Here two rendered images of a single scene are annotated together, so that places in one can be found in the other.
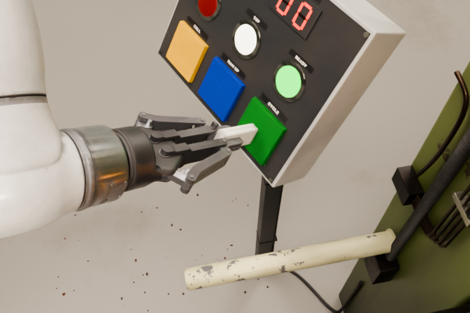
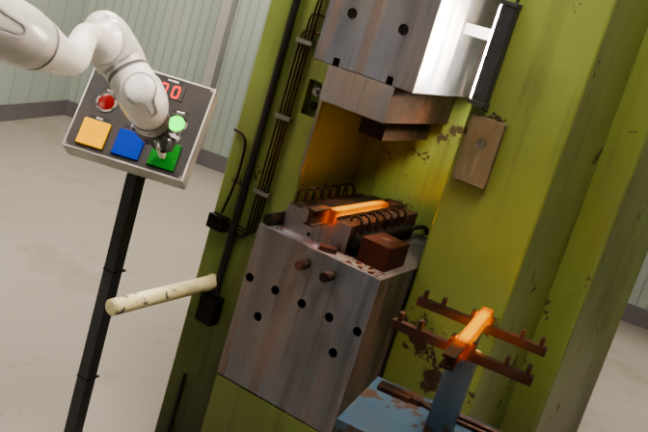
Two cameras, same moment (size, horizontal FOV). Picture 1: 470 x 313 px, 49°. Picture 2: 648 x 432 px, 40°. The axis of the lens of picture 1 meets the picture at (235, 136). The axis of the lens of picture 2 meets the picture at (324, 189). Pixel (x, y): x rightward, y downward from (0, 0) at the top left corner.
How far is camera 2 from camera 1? 2.03 m
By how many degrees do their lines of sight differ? 59
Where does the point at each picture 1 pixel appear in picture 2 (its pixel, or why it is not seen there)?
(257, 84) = not seen: hidden behind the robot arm
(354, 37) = (206, 94)
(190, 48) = (98, 128)
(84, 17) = not seen: outside the picture
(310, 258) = (178, 286)
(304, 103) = (189, 130)
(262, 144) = (170, 159)
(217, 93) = (127, 146)
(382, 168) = (121, 368)
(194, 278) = (119, 300)
